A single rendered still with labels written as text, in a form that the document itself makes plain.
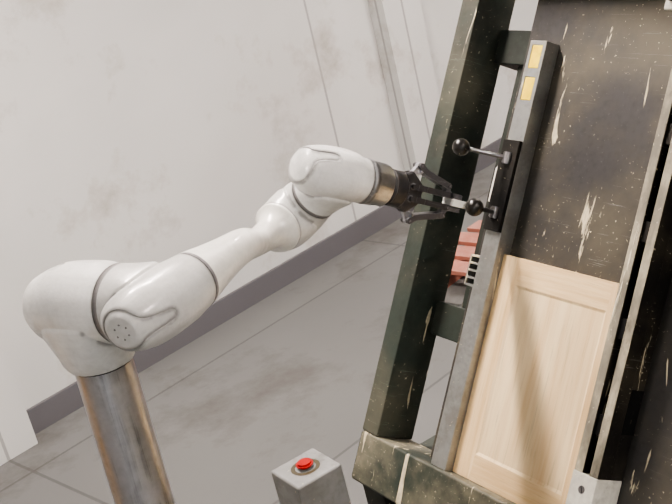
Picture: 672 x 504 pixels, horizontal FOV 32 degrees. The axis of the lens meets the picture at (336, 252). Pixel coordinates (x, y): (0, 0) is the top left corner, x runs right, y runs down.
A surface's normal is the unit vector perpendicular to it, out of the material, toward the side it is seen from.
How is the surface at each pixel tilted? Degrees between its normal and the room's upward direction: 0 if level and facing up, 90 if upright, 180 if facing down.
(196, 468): 0
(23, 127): 90
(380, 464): 59
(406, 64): 90
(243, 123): 90
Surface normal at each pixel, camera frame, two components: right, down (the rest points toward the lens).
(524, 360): -0.80, -0.15
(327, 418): -0.22, -0.91
